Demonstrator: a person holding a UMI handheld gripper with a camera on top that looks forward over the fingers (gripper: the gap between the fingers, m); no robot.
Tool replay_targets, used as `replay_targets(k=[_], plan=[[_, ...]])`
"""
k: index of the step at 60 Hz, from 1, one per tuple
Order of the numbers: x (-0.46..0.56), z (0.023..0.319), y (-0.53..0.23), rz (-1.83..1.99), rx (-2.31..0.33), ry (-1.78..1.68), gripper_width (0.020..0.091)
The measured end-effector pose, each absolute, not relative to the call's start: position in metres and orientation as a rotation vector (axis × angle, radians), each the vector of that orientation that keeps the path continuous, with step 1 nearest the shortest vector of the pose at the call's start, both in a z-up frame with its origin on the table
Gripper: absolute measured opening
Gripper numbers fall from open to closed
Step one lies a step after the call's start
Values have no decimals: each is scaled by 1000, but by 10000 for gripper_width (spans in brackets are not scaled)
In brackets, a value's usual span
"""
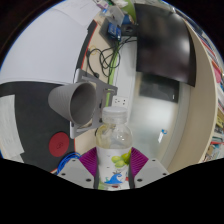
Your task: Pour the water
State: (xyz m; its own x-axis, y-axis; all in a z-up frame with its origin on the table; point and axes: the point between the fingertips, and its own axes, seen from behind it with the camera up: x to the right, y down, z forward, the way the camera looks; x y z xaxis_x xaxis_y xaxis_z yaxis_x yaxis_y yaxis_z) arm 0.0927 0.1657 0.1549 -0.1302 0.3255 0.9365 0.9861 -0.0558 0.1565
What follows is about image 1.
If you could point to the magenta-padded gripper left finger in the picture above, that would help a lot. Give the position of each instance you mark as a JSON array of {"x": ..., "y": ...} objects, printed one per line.
[{"x": 87, "y": 163}]

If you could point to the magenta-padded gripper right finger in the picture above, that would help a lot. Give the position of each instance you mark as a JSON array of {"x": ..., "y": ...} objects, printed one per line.
[{"x": 140, "y": 161}]

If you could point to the clear plastic water bottle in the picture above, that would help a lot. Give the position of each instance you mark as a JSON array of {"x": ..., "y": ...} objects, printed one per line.
[{"x": 114, "y": 153}]

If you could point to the blue sticker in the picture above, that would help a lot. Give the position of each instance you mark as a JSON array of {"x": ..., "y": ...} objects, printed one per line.
[{"x": 161, "y": 136}]

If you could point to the grey ribbed cup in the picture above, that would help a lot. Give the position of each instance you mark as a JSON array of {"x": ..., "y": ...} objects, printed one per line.
[{"x": 68, "y": 101}]

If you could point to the black desk mat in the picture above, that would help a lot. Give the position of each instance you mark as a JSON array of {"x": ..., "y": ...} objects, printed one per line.
[{"x": 36, "y": 116}]

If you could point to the small printed paper slip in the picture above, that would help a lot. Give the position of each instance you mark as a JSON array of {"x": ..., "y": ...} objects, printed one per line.
[{"x": 10, "y": 130}]

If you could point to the large white paper sheet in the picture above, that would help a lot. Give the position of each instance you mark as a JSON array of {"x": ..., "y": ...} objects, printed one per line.
[
  {"x": 80, "y": 10},
  {"x": 46, "y": 50}
]

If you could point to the black computer monitor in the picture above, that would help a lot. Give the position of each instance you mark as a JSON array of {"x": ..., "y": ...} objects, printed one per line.
[{"x": 163, "y": 40}]

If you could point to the small blue box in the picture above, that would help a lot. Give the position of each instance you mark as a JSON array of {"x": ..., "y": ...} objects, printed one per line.
[{"x": 114, "y": 31}]

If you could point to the white wall socket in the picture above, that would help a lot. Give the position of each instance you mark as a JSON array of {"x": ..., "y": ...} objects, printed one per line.
[{"x": 120, "y": 101}]

